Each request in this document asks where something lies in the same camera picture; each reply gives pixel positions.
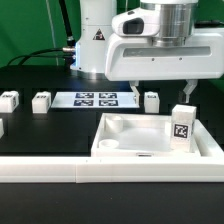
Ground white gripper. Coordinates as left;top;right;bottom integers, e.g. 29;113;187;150
105;28;224;104

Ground white square table top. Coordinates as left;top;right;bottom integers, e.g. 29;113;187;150
91;113;201;158

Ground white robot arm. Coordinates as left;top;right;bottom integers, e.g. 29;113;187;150
71;0;224;102

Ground white L-shaped obstacle fence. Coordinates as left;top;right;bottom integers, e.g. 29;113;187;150
0;123;224;183

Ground white base marker plate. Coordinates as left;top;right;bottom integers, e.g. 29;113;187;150
51;92;139;108

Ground white block left edge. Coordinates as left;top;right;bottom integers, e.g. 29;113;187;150
0;118;4;139

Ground black cable bundle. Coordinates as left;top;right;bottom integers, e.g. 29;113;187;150
6;0;77;67

